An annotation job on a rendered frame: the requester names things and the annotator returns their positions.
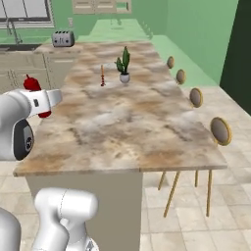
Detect beige wall cupboard run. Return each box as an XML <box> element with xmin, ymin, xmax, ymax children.
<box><xmin>71</xmin><ymin>0</ymin><xmax>133</xmax><ymax>15</ymax></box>

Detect window with white blinds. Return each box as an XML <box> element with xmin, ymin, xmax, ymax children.
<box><xmin>0</xmin><ymin>0</ymin><xmax>55</xmax><ymax>29</ymax></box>

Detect round grey gold-rimmed stool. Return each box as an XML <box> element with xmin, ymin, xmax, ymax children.
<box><xmin>163</xmin><ymin>116</ymin><xmax>233</xmax><ymax>219</ymax></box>
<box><xmin>166</xmin><ymin>55</ymin><xmax>176</xmax><ymax>70</ymax></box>
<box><xmin>157</xmin><ymin>86</ymin><xmax>204</xmax><ymax>191</ymax></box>
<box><xmin>175</xmin><ymin>69</ymin><xmax>187</xmax><ymax>85</ymax></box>

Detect silver toaster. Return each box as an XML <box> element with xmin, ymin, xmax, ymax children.
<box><xmin>51</xmin><ymin>29</ymin><xmax>75</xmax><ymax>48</ymax></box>

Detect red ketchup bottle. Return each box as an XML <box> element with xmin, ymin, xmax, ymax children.
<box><xmin>23</xmin><ymin>74</ymin><xmax>53</xmax><ymax>119</ymax></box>

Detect beige base cupboard run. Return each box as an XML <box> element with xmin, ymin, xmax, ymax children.
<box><xmin>0</xmin><ymin>51</ymin><xmax>80</xmax><ymax>96</ymax></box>

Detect slim orange red shaker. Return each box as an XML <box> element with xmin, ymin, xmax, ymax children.
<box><xmin>100</xmin><ymin>64</ymin><xmax>107</xmax><ymax>87</ymax></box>

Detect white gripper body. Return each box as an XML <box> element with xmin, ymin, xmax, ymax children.
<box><xmin>46</xmin><ymin>88</ymin><xmax>64</xmax><ymax>109</ymax></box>

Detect beige island counter base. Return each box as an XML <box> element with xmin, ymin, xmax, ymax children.
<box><xmin>25</xmin><ymin>171</ymin><xmax>144</xmax><ymax>251</ymax></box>

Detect green plant in white pot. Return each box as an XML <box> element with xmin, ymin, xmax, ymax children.
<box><xmin>115</xmin><ymin>45</ymin><xmax>131</xmax><ymax>84</ymax></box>

